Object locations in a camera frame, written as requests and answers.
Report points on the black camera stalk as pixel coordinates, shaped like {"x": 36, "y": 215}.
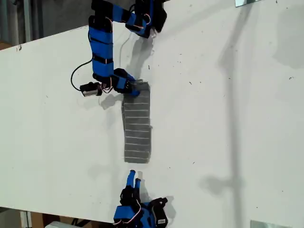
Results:
{"x": 159, "y": 201}

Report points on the brown cardboard piece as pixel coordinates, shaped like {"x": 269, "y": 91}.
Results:
{"x": 4, "y": 45}

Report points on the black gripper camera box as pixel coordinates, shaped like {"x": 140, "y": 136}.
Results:
{"x": 90, "y": 91}
{"x": 161, "y": 217}

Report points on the white table leg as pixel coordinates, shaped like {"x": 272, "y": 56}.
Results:
{"x": 25, "y": 219}

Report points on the grey striped square towel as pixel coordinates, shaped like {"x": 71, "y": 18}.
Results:
{"x": 137, "y": 133}

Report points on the white plastic container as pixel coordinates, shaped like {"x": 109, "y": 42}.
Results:
{"x": 59, "y": 225}

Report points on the grey metal pole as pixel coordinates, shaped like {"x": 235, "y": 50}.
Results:
{"x": 27, "y": 21}

